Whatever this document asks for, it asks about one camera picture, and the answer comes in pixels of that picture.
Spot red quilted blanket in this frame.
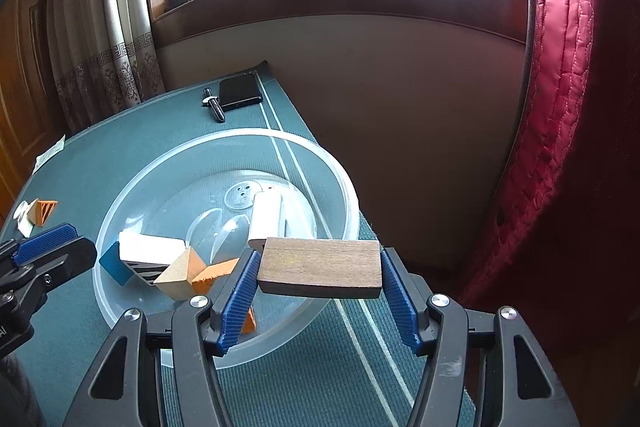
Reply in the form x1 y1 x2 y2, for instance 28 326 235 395
460 0 640 358

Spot black wristwatch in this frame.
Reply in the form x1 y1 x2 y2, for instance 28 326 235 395
202 87 226 124

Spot white striped triangular prism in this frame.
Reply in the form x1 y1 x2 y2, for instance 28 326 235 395
118 231 187 289

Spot large orange striped prism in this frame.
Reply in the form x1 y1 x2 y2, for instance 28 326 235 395
191 257 257 336

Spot patterned beige curtain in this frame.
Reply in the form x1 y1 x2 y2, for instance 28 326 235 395
47 0 168 132

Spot blue block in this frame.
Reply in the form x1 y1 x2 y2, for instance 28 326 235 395
99 241 137 285

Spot black phone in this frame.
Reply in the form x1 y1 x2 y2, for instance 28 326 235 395
219 73 263 110

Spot clear plastic bowl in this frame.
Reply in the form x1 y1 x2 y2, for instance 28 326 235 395
94 127 360 370

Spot white round holder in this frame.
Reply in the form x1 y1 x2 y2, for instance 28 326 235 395
11 202 33 238

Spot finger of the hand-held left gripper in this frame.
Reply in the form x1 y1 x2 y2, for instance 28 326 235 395
0 234 97 313
12 223 81 267

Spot small beige wooden block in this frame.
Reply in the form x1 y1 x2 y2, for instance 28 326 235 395
153 246 207 301

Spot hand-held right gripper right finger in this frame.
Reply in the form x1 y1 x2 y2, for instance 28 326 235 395
381 247 583 427

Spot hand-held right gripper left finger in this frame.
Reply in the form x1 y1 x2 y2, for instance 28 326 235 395
62 247 262 427

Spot small orange block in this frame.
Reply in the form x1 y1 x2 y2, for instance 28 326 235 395
37 199 59 228

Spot brown wooden block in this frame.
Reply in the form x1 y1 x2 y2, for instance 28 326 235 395
257 237 383 300

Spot wooden door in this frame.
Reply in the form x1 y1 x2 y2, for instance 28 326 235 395
0 0 66 228

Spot white usb charger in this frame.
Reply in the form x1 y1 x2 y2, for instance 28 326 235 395
248 189 286 253

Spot person's left forearm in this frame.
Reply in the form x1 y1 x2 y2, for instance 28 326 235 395
0 352 47 427

